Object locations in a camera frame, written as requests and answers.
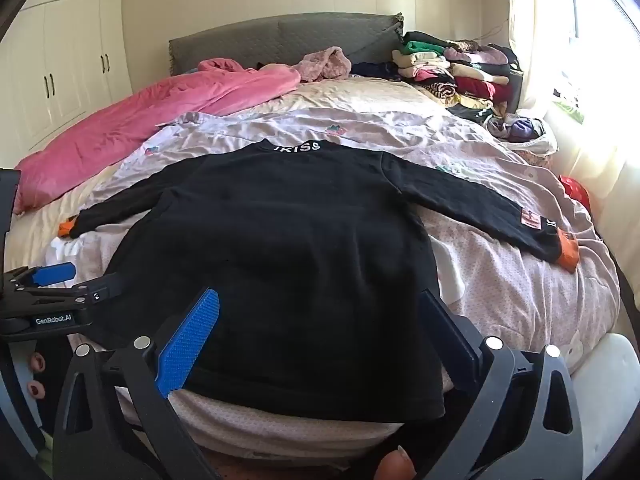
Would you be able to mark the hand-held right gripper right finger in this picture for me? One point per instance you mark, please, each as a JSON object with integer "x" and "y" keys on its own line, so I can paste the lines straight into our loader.
{"x": 450, "y": 335}

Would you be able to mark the pink quilt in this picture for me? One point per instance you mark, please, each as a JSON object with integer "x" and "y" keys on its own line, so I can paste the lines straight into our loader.
{"x": 125, "y": 125}

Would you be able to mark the person's left hand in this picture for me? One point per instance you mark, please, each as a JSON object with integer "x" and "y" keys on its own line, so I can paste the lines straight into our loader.
{"x": 36, "y": 361}

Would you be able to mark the red plastic bag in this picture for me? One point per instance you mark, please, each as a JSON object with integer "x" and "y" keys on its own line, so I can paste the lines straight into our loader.
{"x": 575, "y": 190}

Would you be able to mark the person's right hand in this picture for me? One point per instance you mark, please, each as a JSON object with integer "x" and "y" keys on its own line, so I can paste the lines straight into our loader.
{"x": 399, "y": 467}

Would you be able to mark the black sweater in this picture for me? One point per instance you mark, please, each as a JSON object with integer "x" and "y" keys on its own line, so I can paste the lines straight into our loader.
{"x": 280, "y": 260}

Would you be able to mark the floral basket of clothes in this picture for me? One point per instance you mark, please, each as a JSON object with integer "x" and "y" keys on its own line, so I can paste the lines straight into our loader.
{"x": 520, "y": 130}

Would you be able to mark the grey padded headboard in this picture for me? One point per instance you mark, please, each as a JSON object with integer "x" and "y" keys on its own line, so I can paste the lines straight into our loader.
{"x": 250, "y": 40}

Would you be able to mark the pile of folded clothes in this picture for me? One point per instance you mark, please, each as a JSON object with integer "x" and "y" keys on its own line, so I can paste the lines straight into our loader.
{"x": 450, "y": 75}

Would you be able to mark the dark navy clothes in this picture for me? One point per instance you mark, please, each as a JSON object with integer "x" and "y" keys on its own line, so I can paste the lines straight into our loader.
{"x": 372, "y": 69}

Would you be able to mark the cream curtain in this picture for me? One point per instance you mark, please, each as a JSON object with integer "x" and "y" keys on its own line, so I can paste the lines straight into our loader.
{"x": 590, "y": 135}

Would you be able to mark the white mattress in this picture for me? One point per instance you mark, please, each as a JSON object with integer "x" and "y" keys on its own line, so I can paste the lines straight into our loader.
{"x": 605, "y": 385}

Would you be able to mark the fluffy pink garment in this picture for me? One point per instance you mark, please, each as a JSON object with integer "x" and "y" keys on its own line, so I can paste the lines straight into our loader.
{"x": 325, "y": 62}

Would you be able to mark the white wardrobe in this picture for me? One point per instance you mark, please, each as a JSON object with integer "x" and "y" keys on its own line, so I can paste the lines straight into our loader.
{"x": 60, "y": 60}

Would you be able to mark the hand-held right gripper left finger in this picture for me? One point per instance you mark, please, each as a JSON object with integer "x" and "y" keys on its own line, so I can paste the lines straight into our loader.
{"x": 190, "y": 340}

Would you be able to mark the green cloth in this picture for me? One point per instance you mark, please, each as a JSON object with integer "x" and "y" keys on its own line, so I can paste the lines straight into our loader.
{"x": 570, "y": 112}

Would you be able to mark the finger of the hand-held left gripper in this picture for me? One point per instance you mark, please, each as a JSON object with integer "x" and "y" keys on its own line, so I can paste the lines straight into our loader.
{"x": 105, "y": 290}
{"x": 52, "y": 272}

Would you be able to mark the pale pink printed blanket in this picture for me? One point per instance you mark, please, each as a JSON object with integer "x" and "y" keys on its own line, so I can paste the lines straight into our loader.
{"x": 500, "y": 270}

